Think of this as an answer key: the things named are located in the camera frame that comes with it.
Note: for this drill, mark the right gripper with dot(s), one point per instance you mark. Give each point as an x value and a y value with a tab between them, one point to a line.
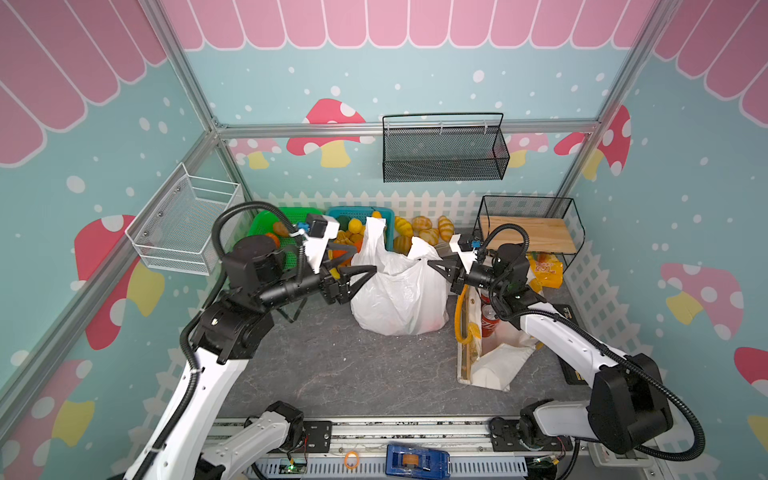
459	274

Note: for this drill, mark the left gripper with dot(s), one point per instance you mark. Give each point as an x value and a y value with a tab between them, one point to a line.
333	291

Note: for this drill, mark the white plastic grocery bag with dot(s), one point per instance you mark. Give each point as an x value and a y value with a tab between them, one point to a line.
405	296

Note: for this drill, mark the red soda can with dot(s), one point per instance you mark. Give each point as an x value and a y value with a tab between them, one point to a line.
489	320

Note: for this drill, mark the white tote bag yellow handles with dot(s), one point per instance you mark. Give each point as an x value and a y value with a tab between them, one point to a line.
490	362

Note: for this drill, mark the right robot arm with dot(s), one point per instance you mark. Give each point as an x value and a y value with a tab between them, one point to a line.
629	407

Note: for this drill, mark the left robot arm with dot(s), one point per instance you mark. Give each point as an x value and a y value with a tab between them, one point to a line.
176	448

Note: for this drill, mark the croissant bread centre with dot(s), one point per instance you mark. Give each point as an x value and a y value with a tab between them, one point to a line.
431	236

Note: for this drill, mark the bread roll lower left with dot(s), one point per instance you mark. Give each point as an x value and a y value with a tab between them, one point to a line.
402	244

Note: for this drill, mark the bread roll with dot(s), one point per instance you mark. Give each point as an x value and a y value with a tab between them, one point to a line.
446	228
403	227
402	244

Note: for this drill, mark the bread roll right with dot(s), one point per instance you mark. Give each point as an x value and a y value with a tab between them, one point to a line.
446	228

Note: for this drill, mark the yellow lemon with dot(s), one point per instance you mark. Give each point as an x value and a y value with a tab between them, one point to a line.
355	226

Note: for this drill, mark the round bread bun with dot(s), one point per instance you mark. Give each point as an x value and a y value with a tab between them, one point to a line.
421	223

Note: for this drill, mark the yellow snack package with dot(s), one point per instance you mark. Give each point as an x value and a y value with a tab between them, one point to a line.
548	270

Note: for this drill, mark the brown potato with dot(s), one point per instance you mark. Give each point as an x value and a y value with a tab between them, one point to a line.
281	230

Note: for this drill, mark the green plastic basket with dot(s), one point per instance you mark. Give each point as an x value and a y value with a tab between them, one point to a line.
263	224

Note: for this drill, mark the black wire shelf wooden board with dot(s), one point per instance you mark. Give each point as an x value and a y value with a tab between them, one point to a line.
553	224

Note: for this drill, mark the black mesh wall basket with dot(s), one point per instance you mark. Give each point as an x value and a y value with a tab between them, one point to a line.
442	147

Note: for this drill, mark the blue device on rail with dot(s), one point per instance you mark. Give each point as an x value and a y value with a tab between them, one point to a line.
417	463

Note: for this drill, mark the white wire wall basket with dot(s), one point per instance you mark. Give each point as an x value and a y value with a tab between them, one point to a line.
173	231

